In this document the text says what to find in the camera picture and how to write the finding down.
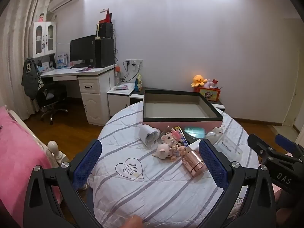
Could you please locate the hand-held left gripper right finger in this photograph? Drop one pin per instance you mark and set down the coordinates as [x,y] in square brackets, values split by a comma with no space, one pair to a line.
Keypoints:
[213,165]

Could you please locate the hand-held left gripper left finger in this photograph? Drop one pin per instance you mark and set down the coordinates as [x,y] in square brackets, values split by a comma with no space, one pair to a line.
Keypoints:
[86,162]

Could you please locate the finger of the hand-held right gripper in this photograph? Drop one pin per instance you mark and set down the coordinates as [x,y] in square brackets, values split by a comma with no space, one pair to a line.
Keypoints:
[288,144]
[258,146]

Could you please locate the clear plastic case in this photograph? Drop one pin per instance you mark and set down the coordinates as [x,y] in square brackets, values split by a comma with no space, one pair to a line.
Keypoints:
[228,144]

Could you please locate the blond doll figurine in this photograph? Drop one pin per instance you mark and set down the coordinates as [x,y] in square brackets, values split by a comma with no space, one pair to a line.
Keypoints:
[177,149]

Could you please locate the pastel building block toy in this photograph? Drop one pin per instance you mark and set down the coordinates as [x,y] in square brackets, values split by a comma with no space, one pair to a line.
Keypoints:
[176,132]

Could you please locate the pink pig figurine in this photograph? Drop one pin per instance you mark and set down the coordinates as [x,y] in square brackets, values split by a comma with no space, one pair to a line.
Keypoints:
[162,150]

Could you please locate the pink white doll figurine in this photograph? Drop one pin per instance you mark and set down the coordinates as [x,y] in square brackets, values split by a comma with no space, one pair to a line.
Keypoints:
[166,136]

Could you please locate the pink black tray box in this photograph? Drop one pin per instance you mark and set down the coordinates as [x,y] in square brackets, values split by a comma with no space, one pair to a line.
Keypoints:
[178,109]

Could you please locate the white plug night light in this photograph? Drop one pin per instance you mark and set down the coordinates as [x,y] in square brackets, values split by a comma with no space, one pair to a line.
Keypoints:
[148,135]

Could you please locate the person's right forearm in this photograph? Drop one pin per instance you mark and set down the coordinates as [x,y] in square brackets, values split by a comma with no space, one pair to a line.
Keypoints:
[287,209]

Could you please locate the rose gold cylinder jar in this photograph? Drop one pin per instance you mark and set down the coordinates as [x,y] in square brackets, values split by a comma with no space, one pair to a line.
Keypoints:
[193,165]

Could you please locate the white charger adapter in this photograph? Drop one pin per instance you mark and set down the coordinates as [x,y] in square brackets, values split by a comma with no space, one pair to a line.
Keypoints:
[192,146]

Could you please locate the teal round tin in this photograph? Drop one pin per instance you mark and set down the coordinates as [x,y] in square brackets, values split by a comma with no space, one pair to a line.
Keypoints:
[194,133]

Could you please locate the pink printed quilt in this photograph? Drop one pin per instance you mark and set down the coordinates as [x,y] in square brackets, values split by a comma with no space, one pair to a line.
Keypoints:
[241,206]

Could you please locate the white desk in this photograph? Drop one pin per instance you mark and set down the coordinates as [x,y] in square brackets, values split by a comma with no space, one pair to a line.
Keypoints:
[95,99]

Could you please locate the pink bed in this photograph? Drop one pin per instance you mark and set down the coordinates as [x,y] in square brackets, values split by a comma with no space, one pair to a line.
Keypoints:
[19,147]

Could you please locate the black-topped white low cabinet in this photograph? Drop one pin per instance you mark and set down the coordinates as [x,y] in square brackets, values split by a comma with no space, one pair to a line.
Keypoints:
[118,99]

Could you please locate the orange storage box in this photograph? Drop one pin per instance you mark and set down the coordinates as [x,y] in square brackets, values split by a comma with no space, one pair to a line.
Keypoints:
[209,94]

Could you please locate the red card packet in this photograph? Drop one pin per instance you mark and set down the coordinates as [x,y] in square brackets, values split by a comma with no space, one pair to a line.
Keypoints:
[215,81]

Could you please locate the black office chair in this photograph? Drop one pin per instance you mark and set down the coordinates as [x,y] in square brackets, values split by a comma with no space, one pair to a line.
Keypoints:
[51,92]

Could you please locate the purple plush toy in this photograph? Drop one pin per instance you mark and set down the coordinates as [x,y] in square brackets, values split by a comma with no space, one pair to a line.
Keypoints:
[208,83]

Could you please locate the pink magazine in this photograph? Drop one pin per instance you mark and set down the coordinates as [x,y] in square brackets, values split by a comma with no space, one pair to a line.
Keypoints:
[121,87]

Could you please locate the orange octopus plush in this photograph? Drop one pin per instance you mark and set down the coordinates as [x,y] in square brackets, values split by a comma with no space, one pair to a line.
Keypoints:
[198,80]

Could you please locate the orange-capped bottle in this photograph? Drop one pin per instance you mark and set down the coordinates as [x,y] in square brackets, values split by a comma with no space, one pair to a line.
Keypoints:
[117,76]

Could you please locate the pink paper sheet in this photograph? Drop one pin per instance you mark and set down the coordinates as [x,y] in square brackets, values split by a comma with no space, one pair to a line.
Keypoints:
[84,69]

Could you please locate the blue yellow snack bag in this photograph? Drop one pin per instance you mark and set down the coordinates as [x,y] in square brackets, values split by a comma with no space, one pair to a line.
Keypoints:
[138,83]

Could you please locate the grey jacket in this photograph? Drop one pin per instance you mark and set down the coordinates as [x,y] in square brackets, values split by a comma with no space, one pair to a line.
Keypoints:
[29,80]

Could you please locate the blue white boxes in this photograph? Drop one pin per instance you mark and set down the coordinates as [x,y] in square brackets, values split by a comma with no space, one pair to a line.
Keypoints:
[61,61]

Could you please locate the black computer tower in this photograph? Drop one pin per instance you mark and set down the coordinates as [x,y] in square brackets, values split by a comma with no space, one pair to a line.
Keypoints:
[104,53]

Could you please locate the black computer monitor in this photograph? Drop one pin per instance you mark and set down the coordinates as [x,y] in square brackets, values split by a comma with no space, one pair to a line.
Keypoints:
[82,49]

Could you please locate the white glass-door cabinet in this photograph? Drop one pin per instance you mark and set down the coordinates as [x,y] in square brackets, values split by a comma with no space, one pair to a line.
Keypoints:
[43,51]

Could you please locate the small cream ornament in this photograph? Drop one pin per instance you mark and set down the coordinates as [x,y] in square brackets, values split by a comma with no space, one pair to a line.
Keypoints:
[97,32]

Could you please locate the cream curtain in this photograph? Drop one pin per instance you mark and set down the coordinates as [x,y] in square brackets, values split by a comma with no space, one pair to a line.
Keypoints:
[14,52]

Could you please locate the black speaker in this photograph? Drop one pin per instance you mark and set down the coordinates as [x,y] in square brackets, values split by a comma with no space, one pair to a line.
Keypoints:
[106,30]

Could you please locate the red triangular object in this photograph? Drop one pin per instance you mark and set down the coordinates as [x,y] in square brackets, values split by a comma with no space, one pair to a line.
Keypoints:
[108,16]

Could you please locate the small pink doll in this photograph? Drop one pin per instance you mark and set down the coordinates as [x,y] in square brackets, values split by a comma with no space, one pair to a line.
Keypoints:
[41,17]

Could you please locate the white bed frame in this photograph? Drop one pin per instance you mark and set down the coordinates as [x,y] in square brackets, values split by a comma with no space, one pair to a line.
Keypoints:
[55,152]

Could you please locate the white wall socket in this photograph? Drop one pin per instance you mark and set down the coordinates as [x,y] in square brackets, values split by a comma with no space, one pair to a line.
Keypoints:
[134,63]

